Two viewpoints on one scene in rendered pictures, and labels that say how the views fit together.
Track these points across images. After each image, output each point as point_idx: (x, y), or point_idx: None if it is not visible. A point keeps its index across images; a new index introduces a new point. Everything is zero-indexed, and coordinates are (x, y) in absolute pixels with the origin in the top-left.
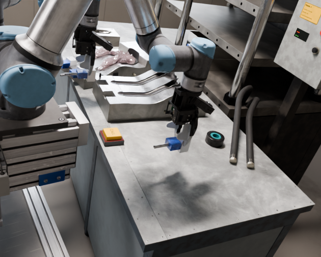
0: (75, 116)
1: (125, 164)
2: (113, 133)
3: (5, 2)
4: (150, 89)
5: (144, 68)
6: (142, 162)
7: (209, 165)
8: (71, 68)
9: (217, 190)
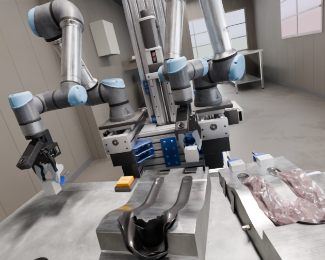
0: (111, 135)
1: (96, 188)
2: (122, 179)
3: (204, 76)
4: (154, 206)
5: (262, 242)
6: (88, 197)
7: (30, 245)
8: (249, 163)
9: (14, 232)
